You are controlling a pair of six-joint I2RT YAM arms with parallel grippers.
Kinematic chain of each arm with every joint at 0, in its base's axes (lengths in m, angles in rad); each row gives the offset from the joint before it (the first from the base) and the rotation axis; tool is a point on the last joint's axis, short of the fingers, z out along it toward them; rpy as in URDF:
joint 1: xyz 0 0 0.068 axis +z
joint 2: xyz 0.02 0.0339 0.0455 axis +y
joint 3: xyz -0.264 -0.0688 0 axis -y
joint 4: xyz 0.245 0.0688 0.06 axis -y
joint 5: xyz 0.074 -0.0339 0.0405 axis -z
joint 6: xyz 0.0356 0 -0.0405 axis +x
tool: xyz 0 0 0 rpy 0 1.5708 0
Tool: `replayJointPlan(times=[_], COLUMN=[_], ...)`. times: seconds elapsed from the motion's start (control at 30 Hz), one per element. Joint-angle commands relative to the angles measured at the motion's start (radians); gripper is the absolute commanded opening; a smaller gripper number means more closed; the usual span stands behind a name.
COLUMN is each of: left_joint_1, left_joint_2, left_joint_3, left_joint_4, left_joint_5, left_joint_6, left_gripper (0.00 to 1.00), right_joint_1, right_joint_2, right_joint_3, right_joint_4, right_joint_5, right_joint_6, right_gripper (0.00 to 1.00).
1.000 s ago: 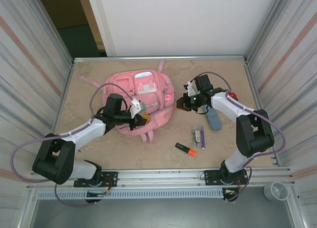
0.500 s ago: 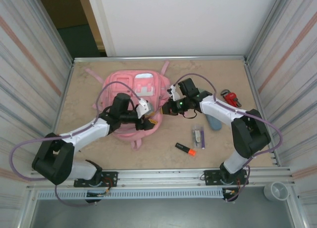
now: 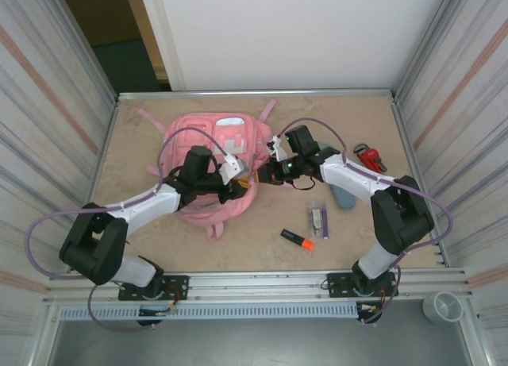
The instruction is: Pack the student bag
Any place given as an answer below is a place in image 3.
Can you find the pink student backpack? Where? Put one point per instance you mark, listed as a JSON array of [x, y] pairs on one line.
[[234, 207]]

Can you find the blue grey pencil case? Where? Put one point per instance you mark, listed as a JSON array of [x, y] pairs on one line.
[[343, 199]]

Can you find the clear plastic stationery pouch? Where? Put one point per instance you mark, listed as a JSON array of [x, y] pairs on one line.
[[314, 221]]

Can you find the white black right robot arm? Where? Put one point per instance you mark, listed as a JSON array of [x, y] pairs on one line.
[[349, 175]]

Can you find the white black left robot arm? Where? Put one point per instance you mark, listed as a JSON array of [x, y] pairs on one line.
[[147, 205]]

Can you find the purple pen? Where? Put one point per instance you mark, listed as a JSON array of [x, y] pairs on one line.
[[325, 223]]

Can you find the black orange highlighter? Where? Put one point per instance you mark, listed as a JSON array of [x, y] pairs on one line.
[[293, 236]]

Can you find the red pipe wrench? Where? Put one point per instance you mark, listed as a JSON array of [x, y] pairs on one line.
[[371, 156]]

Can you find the grey plastic cup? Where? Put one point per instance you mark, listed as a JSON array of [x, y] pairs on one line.
[[442, 308]]

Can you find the thin aluminium table edge rail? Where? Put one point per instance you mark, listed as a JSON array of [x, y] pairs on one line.
[[317, 92]]

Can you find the long grooved aluminium mounting rail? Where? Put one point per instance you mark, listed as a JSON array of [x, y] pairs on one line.
[[258, 282]]

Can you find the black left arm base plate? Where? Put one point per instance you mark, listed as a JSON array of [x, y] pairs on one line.
[[178, 280]]

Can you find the aluminium table side rail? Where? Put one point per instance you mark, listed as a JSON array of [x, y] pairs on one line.
[[408, 143], [104, 143]]

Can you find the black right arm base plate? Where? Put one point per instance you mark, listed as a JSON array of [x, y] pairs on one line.
[[337, 282]]

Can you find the white door frame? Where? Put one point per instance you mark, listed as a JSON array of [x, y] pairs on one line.
[[164, 36]]

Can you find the aluminium corner post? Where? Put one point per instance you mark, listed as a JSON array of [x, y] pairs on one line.
[[78, 36], [430, 36]]

